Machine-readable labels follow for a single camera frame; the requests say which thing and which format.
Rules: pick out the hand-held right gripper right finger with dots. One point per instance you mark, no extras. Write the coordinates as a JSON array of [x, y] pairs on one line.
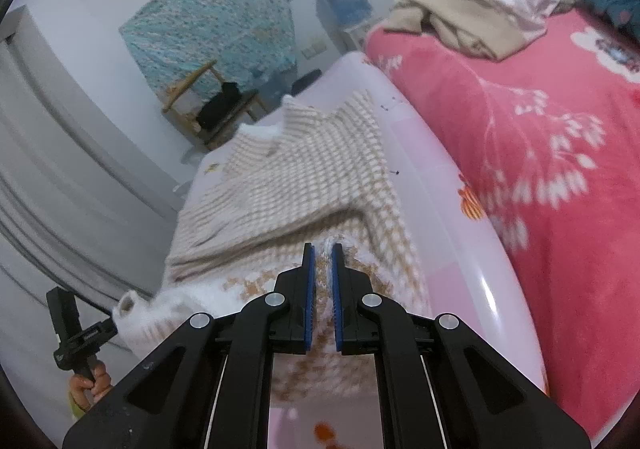
[[337, 299]]

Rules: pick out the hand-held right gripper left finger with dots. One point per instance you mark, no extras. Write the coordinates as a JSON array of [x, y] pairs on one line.
[[309, 299]]

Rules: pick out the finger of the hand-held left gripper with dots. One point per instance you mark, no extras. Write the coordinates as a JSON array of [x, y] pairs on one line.
[[100, 331]]

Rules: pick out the tan and white checked coat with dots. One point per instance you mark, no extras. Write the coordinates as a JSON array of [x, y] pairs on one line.
[[300, 164]]

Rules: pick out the beige clothes pile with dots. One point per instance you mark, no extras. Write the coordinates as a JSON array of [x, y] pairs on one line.
[[465, 24]]

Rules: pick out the person's left hand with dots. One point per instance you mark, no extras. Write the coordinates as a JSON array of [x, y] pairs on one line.
[[97, 381]]

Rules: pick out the white leaning boards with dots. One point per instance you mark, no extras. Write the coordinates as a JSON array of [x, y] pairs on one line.
[[60, 154]]

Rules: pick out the black bag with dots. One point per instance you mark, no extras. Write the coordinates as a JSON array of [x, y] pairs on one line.
[[220, 106]]

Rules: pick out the wooden chair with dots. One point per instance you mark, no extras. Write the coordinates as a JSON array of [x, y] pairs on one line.
[[187, 84]]

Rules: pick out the pink floral blanket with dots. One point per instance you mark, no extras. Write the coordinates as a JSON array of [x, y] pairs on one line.
[[575, 229]]

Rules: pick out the white water dispenser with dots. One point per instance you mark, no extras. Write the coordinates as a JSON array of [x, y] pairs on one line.
[[357, 36]]

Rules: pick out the white wall socket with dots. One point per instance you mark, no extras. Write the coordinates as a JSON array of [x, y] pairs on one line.
[[314, 50]]

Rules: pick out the teal floral wall cloth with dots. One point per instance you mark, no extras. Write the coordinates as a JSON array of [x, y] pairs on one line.
[[215, 14]]

